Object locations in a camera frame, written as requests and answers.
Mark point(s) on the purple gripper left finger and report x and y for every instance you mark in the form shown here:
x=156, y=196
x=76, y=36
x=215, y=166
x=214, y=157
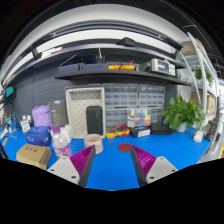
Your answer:
x=76, y=168

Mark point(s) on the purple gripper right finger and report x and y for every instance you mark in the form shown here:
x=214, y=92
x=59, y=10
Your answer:
x=149, y=168

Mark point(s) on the clear plastic water bottle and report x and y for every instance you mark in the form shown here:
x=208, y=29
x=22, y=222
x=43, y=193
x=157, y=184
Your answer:
x=60, y=143

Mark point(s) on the red round coaster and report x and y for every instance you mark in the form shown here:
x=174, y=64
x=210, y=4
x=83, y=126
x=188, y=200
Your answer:
x=124, y=147

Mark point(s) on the beige ceramic cup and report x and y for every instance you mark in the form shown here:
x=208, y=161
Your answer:
x=96, y=140

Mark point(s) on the black labelled box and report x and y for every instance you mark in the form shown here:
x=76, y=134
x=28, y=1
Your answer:
x=140, y=131

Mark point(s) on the black flat box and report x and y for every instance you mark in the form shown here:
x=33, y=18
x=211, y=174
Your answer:
x=159, y=129

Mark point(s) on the yellow red multimeter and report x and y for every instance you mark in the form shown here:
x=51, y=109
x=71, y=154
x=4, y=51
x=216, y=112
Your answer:
x=121, y=130

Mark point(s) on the brown cardboard box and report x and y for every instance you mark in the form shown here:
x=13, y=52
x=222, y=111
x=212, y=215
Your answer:
x=38, y=156

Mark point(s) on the colourful parts organizer box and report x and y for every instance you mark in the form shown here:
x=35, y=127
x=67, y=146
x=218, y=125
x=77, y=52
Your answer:
x=138, y=117

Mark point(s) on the black zip case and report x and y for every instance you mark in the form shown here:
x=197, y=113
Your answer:
x=94, y=120

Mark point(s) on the blue NUC box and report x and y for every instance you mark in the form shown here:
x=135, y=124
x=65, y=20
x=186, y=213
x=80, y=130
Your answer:
x=38, y=135

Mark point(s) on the dark grey flat box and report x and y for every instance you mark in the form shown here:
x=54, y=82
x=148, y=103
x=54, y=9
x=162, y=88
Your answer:
x=58, y=112

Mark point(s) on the green potted plant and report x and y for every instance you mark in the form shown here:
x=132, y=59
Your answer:
x=178, y=111

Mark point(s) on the white perforated tray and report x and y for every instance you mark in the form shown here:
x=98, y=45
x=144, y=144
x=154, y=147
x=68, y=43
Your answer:
x=77, y=100

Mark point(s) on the purple plastic bag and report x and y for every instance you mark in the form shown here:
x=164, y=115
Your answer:
x=41, y=116

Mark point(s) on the grey small-parts drawer cabinet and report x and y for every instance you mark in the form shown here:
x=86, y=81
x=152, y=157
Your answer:
x=119, y=98

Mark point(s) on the dark blue shelf bin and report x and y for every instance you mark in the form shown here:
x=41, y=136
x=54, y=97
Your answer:
x=70, y=65

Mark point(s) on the white electronic instrument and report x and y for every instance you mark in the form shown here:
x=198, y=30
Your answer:
x=164, y=67

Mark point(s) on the yellow tool on shelf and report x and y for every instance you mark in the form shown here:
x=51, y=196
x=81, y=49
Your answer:
x=122, y=66

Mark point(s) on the dark grey wall shelf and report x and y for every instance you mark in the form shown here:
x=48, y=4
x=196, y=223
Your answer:
x=115, y=74

